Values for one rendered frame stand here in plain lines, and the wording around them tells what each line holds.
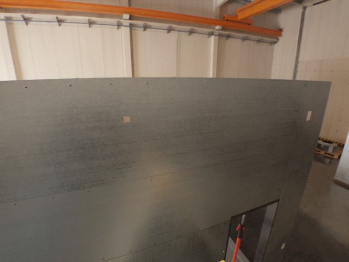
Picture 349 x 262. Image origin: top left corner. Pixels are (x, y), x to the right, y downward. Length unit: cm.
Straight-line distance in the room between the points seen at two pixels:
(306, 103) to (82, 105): 160
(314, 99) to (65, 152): 181
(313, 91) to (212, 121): 99
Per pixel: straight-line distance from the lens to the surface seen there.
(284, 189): 194
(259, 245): 244
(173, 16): 993
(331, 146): 1011
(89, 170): 96
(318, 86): 181
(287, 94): 149
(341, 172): 764
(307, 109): 175
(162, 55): 982
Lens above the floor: 319
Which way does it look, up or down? 17 degrees down
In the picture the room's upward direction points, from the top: straight up
